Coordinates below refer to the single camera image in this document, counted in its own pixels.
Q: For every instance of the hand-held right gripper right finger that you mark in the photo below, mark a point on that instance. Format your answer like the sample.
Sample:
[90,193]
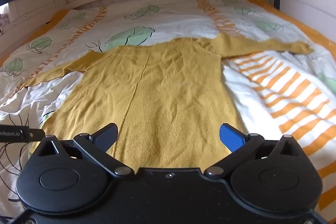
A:
[232,138]

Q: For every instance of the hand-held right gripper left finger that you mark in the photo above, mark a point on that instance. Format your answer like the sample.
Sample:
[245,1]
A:
[105,136]

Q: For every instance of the yellow knit sweater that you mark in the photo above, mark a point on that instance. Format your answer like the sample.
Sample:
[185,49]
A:
[162,92]

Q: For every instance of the white leaf print duvet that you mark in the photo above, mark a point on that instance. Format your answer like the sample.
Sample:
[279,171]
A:
[275,98]

